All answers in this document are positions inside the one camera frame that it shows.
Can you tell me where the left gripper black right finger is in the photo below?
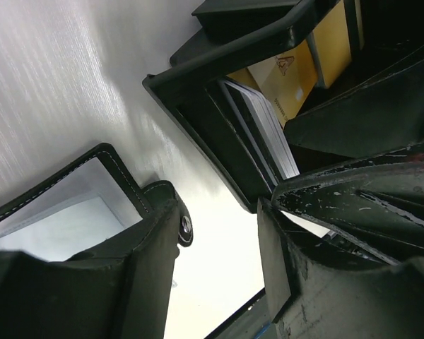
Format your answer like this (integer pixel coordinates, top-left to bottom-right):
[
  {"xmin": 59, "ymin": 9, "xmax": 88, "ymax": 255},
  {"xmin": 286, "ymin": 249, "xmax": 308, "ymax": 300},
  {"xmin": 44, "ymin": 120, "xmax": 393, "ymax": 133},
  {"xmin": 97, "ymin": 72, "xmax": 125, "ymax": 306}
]
[{"xmin": 257, "ymin": 198, "xmax": 424, "ymax": 338}]

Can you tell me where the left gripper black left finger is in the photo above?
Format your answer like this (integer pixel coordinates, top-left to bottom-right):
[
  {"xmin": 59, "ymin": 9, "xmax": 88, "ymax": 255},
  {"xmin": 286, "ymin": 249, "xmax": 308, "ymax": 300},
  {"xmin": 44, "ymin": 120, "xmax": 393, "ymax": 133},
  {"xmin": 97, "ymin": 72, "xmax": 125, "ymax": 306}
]
[{"xmin": 0, "ymin": 183, "xmax": 180, "ymax": 338}]

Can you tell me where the black plastic card tray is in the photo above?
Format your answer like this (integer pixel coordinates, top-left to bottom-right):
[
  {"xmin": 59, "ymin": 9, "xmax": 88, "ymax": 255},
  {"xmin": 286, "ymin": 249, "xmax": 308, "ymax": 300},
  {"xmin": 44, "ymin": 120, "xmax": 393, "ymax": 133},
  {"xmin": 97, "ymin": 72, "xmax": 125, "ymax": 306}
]
[{"xmin": 143, "ymin": 1, "xmax": 424, "ymax": 213}]

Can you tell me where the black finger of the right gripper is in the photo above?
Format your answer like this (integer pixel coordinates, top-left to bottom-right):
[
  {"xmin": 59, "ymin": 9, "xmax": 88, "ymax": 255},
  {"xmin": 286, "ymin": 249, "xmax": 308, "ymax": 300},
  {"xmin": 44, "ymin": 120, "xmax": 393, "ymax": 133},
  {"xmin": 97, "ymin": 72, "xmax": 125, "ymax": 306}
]
[
  {"xmin": 271, "ymin": 142, "xmax": 424, "ymax": 264},
  {"xmin": 284, "ymin": 60, "xmax": 424, "ymax": 157}
]

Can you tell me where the black leather card holder wallet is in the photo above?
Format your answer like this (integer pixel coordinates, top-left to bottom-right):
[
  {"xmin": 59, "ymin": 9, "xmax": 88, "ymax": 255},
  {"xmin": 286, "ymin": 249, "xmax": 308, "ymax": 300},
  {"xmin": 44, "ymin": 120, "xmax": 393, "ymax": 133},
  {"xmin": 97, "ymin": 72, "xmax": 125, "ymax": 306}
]
[{"xmin": 0, "ymin": 143, "xmax": 193, "ymax": 261}]

